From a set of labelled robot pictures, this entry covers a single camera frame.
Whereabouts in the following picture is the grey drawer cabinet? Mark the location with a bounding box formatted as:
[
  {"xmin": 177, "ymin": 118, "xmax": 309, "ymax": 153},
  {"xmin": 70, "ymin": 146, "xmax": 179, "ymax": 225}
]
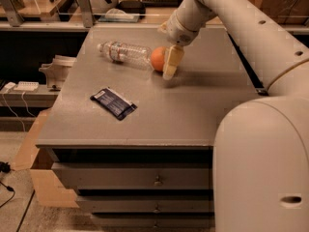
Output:
[{"xmin": 38, "ymin": 28, "xmax": 256, "ymax": 229}]

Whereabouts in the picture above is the cardboard box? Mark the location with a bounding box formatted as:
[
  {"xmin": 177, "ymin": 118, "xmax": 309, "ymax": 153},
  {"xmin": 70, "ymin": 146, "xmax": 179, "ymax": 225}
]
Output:
[{"xmin": 13, "ymin": 109, "xmax": 78, "ymax": 208}]

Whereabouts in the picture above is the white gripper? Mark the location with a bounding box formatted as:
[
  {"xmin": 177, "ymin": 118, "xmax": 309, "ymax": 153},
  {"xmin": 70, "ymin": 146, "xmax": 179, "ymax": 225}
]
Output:
[{"xmin": 157, "ymin": 9, "xmax": 201, "ymax": 80}]

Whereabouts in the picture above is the black cable on floor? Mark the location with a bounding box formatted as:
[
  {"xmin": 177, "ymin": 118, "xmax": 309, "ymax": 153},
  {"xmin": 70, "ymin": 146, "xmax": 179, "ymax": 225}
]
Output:
[{"xmin": 0, "ymin": 160, "xmax": 16, "ymax": 209}]

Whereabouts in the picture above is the white bracket part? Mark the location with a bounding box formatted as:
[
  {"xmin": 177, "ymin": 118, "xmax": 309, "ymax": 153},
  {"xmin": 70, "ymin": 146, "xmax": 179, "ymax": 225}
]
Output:
[{"xmin": 39, "ymin": 55, "xmax": 76, "ymax": 90}]

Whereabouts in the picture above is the clear plastic water bottle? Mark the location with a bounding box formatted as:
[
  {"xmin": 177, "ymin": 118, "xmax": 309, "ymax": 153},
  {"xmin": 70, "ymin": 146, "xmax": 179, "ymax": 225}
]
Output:
[{"xmin": 97, "ymin": 41, "xmax": 152, "ymax": 70}]

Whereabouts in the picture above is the orange fruit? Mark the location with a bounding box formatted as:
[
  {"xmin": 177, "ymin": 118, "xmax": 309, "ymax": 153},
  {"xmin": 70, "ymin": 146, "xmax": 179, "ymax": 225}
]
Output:
[{"xmin": 150, "ymin": 46, "xmax": 166, "ymax": 72}]

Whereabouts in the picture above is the white power strip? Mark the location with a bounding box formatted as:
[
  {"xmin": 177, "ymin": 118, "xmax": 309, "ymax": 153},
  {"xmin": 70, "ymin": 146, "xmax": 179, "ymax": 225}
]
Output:
[{"xmin": 14, "ymin": 81, "xmax": 40, "ymax": 92}]

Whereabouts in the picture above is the black pouch on desk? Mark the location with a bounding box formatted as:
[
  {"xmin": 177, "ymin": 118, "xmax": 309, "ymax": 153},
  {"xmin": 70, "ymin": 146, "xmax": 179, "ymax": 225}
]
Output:
[{"xmin": 116, "ymin": 0, "xmax": 146, "ymax": 17}]

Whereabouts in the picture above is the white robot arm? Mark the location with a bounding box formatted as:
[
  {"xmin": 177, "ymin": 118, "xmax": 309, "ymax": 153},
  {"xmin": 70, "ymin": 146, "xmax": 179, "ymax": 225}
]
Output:
[{"xmin": 161, "ymin": 0, "xmax": 309, "ymax": 232}]

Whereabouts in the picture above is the dark blue snack packet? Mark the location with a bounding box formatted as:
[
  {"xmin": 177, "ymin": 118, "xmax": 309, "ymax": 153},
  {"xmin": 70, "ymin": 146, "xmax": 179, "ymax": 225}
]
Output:
[{"xmin": 90, "ymin": 88, "xmax": 137, "ymax": 121}]

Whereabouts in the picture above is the black keyboard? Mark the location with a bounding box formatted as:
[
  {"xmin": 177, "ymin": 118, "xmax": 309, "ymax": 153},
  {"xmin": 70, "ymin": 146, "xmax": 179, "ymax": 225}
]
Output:
[{"xmin": 142, "ymin": 0, "xmax": 183, "ymax": 8}]

